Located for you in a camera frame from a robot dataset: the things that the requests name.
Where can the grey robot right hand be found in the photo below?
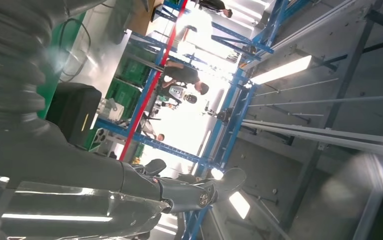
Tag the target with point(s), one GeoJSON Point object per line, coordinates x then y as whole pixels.
{"type": "Point", "coordinates": [62, 165]}

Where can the black zip carrying case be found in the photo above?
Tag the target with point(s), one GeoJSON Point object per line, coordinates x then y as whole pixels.
{"type": "Point", "coordinates": [74, 112]}

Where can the green plastic crate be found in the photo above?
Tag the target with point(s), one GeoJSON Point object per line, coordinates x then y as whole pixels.
{"type": "Point", "coordinates": [125, 97]}
{"type": "Point", "coordinates": [136, 69]}

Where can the person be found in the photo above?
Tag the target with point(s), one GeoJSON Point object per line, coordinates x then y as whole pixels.
{"type": "Point", "coordinates": [183, 74]}
{"type": "Point", "coordinates": [214, 5]}
{"type": "Point", "coordinates": [151, 130]}

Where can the blue metal shelf rack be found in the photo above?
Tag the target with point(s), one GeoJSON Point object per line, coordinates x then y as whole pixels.
{"type": "Point", "coordinates": [234, 122]}

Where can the ceiling light panel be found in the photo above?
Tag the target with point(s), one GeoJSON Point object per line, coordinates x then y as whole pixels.
{"type": "Point", "coordinates": [239, 205]}
{"type": "Point", "coordinates": [281, 70]}

